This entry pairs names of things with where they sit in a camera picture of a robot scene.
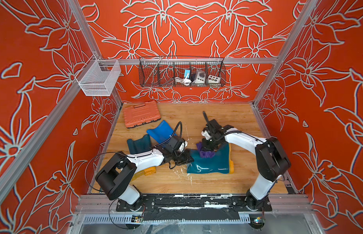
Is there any white dotted box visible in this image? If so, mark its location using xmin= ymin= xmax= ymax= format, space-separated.
xmin=208 ymin=75 xmax=221 ymax=86

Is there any white wire mesh basket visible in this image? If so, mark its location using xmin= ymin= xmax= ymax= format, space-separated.
xmin=76 ymin=60 xmax=122 ymax=97

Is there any purple cloth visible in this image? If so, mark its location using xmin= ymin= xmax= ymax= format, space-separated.
xmin=196 ymin=142 xmax=215 ymax=159

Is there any orange plastic tool case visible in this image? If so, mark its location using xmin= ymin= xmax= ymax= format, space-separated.
xmin=124 ymin=101 xmax=161 ymax=128

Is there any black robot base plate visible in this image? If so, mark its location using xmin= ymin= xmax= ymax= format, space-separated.
xmin=116 ymin=194 xmax=273 ymax=213

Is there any white grey round device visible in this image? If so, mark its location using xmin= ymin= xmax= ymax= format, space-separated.
xmin=192 ymin=70 xmax=206 ymax=85

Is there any dark teal rubber boot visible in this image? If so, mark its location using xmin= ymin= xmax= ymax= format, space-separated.
xmin=126 ymin=134 xmax=157 ymax=181

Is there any blue rubber boot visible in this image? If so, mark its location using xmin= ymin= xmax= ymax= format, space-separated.
xmin=146 ymin=120 xmax=174 ymax=143

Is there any black wire wall basket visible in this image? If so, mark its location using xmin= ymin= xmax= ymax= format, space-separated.
xmin=139 ymin=56 xmax=226 ymax=88

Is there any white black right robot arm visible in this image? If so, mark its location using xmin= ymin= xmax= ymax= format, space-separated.
xmin=202 ymin=118 xmax=291 ymax=201

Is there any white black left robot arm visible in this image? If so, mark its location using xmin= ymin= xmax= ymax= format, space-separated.
xmin=95 ymin=136 xmax=194 ymax=206

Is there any blue white small box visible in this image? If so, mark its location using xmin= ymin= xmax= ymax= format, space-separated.
xmin=184 ymin=69 xmax=190 ymax=80

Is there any white coiled cable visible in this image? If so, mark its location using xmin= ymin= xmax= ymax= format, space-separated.
xmin=174 ymin=76 xmax=191 ymax=86

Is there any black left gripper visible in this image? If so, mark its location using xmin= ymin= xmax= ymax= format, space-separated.
xmin=171 ymin=150 xmax=195 ymax=165

